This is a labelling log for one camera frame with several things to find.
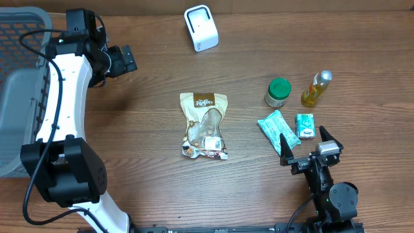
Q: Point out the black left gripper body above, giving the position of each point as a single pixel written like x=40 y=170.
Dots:
x=114 y=65

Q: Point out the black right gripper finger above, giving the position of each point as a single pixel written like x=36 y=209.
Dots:
x=286 y=153
x=326 y=136

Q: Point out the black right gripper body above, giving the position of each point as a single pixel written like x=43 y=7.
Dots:
x=300 y=165

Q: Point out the teal tissue pack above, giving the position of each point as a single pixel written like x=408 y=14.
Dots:
x=305 y=126

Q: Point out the teal snack packet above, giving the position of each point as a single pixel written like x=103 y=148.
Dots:
x=274 y=125

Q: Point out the yellow dish soap bottle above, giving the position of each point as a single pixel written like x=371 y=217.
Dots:
x=318 y=85

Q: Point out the green lid jar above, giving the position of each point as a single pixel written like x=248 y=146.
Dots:
x=278 y=91

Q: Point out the brown snack pouch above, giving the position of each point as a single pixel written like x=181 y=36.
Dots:
x=204 y=114

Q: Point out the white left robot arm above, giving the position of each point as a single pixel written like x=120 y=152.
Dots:
x=62 y=166

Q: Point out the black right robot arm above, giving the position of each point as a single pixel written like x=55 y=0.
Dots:
x=335 y=204

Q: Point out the white barcode scanner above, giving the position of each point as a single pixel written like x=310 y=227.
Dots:
x=201 y=27

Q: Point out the grey plastic basket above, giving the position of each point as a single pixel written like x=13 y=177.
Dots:
x=24 y=83

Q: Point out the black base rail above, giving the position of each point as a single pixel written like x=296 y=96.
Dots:
x=277 y=228

